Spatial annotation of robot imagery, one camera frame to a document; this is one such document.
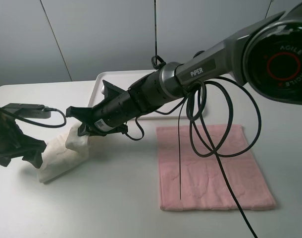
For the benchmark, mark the pink towel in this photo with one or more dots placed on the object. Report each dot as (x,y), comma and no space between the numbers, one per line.
(203,186)

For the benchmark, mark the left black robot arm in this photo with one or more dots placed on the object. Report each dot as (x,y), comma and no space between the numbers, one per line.
(9,128)

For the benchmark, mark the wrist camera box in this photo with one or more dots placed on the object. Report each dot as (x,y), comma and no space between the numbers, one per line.
(110,91)
(29,111)

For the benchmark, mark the white rectangular plastic tray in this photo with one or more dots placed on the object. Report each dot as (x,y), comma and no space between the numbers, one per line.
(124,79)

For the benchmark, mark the right grey black robot arm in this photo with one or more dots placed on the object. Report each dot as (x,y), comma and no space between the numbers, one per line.
(267,55)

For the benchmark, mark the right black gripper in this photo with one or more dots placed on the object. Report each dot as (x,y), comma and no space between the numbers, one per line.
(90,126)

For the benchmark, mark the cream white towel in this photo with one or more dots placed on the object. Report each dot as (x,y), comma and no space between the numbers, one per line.
(63,153)

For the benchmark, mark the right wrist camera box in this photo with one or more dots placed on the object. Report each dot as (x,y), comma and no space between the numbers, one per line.
(110,91)

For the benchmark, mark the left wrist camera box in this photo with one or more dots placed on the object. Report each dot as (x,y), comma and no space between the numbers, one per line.
(29,111)

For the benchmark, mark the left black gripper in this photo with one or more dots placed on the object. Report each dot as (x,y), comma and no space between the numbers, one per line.
(28,148)

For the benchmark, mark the black cable tie tail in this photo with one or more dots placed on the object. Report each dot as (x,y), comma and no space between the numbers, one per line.
(180,144)

